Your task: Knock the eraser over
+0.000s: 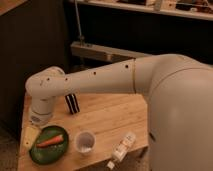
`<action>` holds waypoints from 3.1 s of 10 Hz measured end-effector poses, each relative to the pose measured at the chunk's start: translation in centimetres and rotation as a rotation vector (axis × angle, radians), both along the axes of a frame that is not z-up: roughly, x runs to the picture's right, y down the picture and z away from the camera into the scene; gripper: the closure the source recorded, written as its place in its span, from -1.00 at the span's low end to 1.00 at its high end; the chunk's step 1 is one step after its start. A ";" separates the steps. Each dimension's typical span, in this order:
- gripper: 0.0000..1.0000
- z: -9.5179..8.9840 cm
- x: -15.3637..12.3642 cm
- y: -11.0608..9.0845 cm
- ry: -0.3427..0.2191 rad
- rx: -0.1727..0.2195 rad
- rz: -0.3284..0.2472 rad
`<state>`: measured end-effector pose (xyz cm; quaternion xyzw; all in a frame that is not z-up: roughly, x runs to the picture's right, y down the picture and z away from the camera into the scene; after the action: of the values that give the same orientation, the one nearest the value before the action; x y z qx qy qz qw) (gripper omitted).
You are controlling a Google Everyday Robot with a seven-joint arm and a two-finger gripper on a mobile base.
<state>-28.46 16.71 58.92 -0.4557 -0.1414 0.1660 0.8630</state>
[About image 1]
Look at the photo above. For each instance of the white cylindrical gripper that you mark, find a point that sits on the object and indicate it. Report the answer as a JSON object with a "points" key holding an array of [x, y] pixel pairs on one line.
{"points": [[41, 111]]}

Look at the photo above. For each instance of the green plate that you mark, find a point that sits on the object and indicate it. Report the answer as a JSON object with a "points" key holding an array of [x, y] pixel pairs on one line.
{"points": [[50, 154]]}

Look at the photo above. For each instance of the black and white striped eraser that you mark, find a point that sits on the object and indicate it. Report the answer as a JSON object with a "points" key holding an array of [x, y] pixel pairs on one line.
{"points": [[72, 103]]}

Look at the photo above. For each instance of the white plastic bottle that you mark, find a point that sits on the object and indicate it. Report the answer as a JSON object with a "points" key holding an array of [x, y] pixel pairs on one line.
{"points": [[121, 149]]}

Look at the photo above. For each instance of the orange carrot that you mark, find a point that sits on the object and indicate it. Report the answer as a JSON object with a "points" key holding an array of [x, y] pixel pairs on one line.
{"points": [[54, 140]]}

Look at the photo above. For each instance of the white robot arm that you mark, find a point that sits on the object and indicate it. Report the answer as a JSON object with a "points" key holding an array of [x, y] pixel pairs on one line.
{"points": [[178, 91]]}

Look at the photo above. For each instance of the grey metal beam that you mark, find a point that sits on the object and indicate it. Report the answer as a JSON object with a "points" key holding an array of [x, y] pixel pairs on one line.
{"points": [[103, 53]]}

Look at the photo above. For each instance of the clear plastic cup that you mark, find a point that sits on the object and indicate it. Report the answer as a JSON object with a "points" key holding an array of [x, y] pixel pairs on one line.
{"points": [[84, 142]]}

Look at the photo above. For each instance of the background shelf with clutter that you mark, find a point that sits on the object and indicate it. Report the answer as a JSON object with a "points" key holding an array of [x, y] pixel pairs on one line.
{"points": [[151, 8]]}

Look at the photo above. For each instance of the metal vertical pole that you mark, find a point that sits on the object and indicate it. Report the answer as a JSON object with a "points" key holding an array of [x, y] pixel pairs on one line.
{"points": [[81, 37]]}

